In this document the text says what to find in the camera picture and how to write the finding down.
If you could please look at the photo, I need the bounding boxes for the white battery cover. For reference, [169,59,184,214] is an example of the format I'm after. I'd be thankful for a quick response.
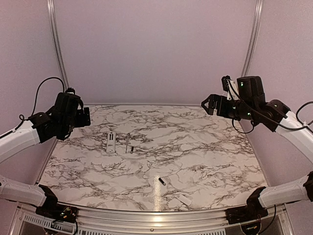
[177,195,192,206]

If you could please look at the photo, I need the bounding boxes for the white remote control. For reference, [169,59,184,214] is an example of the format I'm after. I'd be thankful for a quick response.
[106,131,116,153]

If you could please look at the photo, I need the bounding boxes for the aluminium frame post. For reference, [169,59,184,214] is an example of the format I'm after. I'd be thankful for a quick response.
[46,0,70,90]
[241,0,264,76]

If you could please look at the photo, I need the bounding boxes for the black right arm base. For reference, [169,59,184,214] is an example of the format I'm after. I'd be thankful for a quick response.
[225,187,268,224]

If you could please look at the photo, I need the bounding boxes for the clear handle tester screwdriver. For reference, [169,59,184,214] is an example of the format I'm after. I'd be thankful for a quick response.
[125,133,130,153]

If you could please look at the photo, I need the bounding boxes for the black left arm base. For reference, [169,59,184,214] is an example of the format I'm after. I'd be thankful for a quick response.
[36,185,78,223]

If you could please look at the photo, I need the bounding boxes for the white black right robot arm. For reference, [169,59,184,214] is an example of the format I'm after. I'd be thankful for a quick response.
[201,76,313,219]

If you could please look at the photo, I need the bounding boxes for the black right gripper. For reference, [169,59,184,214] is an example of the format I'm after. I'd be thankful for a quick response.
[202,93,257,120]

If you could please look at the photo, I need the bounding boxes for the aluminium front frame rail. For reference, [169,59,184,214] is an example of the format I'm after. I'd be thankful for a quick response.
[9,204,294,235]

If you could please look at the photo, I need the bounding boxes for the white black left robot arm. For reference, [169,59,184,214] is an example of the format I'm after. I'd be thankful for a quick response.
[0,88,91,218]

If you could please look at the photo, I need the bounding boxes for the right aluminium frame post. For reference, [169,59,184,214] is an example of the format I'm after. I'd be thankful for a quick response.
[241,0,264,76]

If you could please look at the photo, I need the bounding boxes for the left aluminium frame post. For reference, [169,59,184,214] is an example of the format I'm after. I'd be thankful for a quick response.
[46,0,70,90]

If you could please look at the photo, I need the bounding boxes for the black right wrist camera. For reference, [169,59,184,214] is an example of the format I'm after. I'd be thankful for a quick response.
[222,75,239,100]

